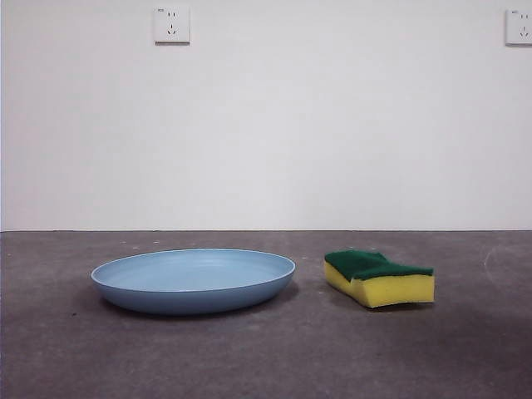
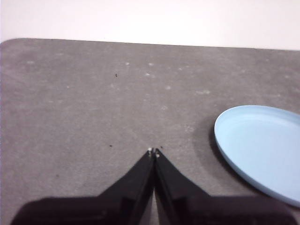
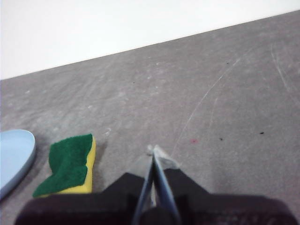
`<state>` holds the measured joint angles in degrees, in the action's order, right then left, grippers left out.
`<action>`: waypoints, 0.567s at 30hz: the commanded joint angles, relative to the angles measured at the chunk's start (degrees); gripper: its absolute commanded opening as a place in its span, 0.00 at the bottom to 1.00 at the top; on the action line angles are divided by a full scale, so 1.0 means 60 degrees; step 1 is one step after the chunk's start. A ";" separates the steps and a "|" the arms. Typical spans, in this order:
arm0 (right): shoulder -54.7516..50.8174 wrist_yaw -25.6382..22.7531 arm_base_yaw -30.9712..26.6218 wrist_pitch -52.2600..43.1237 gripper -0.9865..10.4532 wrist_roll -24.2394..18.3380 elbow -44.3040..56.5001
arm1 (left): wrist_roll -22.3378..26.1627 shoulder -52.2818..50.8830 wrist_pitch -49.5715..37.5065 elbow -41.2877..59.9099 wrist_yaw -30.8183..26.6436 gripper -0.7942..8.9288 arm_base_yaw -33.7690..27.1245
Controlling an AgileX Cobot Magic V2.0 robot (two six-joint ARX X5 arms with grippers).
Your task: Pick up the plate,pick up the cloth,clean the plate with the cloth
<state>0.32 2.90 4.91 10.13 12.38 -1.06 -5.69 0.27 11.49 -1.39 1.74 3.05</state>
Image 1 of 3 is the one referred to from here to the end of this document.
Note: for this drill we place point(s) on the blue round plate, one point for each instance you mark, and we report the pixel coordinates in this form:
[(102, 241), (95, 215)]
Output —
[(187, 291)]

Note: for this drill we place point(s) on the yellow sponge with green pad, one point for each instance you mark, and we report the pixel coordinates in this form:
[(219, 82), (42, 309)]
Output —
[(395, 291)]

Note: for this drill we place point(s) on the white wall socket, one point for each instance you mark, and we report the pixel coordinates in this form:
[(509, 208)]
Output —
[(519, 27), (172, 25)]

